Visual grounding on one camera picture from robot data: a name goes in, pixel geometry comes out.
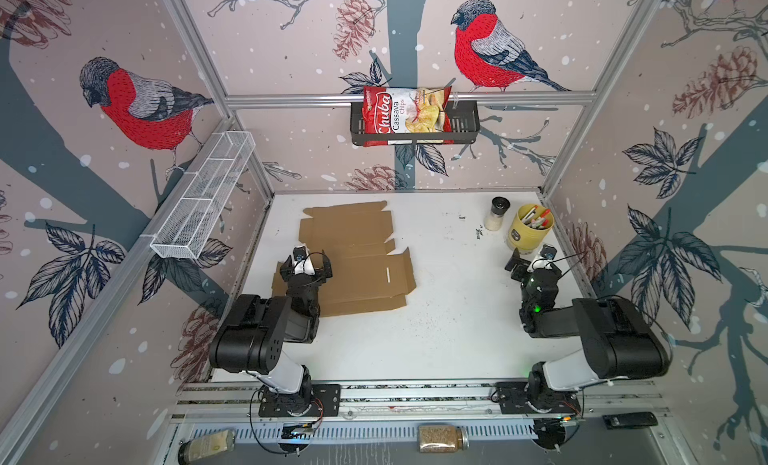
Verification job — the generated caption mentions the black wall basket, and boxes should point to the black wall basket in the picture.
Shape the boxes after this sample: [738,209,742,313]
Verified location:
[350,101,480,147]

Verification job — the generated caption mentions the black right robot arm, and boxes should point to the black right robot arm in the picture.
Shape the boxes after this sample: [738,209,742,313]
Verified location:
[505,245,671,413]

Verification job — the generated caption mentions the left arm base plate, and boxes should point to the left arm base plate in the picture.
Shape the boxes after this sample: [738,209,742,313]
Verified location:
[256,384,341,419]

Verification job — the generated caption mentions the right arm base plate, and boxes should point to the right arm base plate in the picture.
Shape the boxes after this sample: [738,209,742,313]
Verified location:
[490,381,582,415]

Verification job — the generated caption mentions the brown grain glass jar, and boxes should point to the brown grain glass jar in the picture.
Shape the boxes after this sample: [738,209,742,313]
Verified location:
[418,424,469,453]

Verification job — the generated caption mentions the yellow pen cup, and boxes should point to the yellow pen cup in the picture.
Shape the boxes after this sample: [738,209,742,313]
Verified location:
[505,204,555,255]

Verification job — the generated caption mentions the red cassava chips bag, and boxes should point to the red cassava chips bag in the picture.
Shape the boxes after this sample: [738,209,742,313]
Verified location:
[362,86,453,135]

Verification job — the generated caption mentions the brown cardboard box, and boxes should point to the brown cardboard box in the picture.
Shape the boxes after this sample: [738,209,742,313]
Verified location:
[298,201,416,317]

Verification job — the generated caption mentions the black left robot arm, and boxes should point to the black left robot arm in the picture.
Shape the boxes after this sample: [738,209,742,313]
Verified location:
[208,246,333,417]

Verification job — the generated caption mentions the black remote device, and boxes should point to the black remote device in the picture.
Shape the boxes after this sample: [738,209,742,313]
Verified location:
[602,411,658,430]

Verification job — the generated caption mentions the black lid spice shaker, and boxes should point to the black lid spice shaker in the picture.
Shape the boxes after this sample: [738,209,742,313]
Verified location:
[484,196,511,232]

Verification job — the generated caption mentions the white wire mesh shelf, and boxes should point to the white wire mesh shelf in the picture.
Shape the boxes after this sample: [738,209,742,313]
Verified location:
[150,131,255,260]

